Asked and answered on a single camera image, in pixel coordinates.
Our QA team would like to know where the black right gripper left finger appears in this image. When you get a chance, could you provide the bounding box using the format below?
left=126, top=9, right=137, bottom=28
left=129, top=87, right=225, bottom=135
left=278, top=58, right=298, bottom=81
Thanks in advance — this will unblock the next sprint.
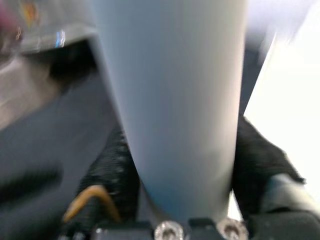
left=62, top=129, right=141, bottom=240

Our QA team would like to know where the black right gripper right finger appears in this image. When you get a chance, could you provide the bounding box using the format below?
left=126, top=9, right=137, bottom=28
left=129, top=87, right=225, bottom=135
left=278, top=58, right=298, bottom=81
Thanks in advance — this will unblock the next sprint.
left=231, top=116, right=319, bottom=219

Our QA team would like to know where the white plastic table top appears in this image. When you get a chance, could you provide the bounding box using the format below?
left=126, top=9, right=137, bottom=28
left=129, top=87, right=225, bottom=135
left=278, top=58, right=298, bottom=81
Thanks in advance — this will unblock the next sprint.
left=243, top=0, right=320, bottom=221

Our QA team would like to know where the white plastic table leg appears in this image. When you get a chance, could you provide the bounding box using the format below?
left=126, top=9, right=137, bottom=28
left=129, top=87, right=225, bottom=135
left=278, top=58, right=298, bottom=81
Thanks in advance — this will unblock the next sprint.
left=91, top=0, right=250, bottom=222

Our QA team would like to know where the brown rubber band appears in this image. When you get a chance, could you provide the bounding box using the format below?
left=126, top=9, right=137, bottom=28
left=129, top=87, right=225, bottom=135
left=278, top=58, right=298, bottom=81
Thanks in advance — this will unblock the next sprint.
left=63, top=186, right=121, bottom=223

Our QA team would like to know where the black cloth cover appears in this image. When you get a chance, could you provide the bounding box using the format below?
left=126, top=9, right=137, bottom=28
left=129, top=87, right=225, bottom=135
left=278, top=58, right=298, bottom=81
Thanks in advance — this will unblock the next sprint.
left=0, top=37, right=268, bottom=240

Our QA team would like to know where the clear plastic storage box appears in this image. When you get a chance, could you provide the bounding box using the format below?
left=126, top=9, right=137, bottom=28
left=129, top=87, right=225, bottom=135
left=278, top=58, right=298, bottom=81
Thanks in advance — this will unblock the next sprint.
left=0, top=0, right=98, bottom=55

